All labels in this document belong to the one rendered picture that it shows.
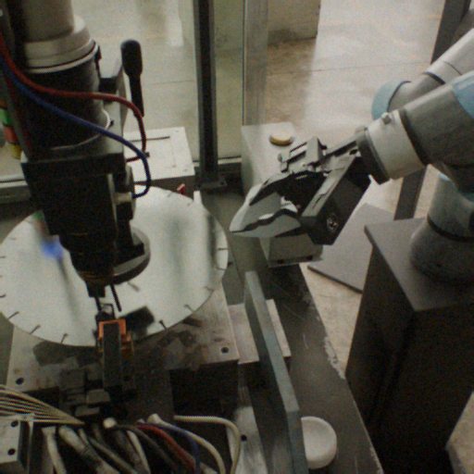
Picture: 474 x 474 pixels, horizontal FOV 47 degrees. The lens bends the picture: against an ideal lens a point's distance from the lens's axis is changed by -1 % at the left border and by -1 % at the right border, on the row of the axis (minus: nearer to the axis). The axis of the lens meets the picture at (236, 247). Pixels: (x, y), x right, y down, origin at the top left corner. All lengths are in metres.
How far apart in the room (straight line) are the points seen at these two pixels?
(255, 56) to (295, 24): 2.98
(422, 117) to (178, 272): 0.37
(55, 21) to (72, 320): 0.40
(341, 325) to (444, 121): 1.39
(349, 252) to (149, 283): 1.54
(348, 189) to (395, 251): 0.49
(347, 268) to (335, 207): 1.51
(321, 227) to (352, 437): 0.35
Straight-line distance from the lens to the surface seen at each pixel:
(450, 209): 1.02
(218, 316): 0.83
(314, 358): 0.92
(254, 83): 1.18
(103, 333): 0.66
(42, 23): 0.44
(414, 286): 1.07
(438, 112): 0.65
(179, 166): 1.05
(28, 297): 0.77
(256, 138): 1.14
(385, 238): 1.15
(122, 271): 0.75
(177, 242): 0.80
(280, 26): 4.08
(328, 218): 0.62
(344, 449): 0.84
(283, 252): 1.04
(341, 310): 2.01
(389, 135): 0.65
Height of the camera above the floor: 1.47
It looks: 42 degrees down
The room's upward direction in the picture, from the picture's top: straight up
